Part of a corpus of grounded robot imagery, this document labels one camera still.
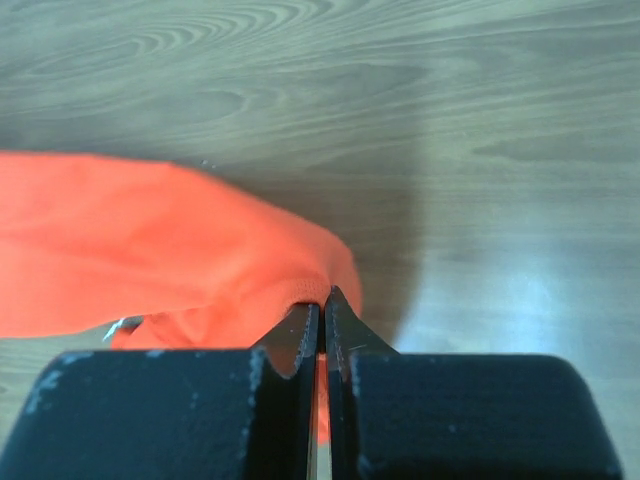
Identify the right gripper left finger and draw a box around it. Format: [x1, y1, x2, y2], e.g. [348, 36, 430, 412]
[249, 304, 320, 479]

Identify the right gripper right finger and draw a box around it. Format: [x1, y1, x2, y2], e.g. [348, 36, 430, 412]
[323, 286, 397, 480]

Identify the orange t shirt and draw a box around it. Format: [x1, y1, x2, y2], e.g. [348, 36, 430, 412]
[0, 151, 364, 449]

